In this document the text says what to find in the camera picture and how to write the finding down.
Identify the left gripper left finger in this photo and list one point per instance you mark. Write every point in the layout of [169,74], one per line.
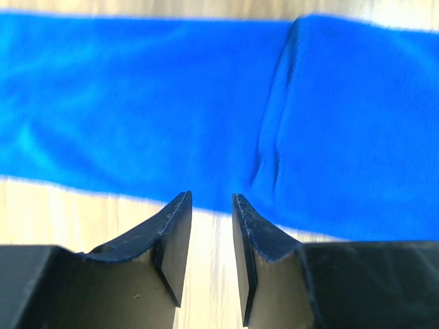
[165,236]

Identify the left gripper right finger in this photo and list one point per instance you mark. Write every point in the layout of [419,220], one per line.
[254,235]

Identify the blue towel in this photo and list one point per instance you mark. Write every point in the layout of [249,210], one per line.
[324,124]

